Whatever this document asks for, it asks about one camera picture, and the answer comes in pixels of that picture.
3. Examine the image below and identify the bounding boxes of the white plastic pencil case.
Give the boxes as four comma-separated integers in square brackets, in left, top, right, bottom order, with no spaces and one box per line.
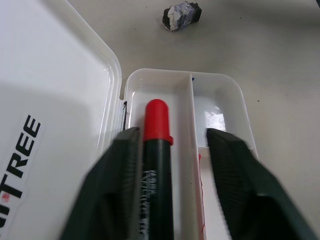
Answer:
[0,0,260,240]

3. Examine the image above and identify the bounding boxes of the black whiteboard eraser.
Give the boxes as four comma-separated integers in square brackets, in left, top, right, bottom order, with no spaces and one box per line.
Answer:
[161,1,203,32]

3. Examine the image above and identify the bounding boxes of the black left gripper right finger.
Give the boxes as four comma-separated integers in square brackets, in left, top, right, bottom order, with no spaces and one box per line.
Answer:
[205,127,320,240]

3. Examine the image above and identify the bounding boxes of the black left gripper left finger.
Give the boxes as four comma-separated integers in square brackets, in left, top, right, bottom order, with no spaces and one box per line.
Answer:
[59,126,144,240]

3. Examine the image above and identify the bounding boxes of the red capped black marker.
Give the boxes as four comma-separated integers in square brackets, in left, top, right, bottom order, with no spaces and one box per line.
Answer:
[138,98,175,240]

